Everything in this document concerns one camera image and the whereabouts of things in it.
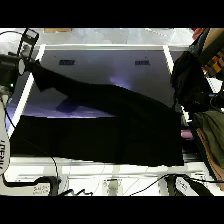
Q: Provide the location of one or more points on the brown garment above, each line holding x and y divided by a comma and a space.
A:
213, 156

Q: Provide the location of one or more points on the dark green pants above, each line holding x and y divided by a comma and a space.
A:
116, 133

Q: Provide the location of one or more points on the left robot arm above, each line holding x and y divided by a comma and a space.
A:
4, 143

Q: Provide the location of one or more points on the striped garment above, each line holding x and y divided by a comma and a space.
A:
215, 50

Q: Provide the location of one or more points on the olive green garment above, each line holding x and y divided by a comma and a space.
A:
211, 123

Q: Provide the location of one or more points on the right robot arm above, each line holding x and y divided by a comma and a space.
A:
186, 185

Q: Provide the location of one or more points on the silver frame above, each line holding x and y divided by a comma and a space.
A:
133, 171

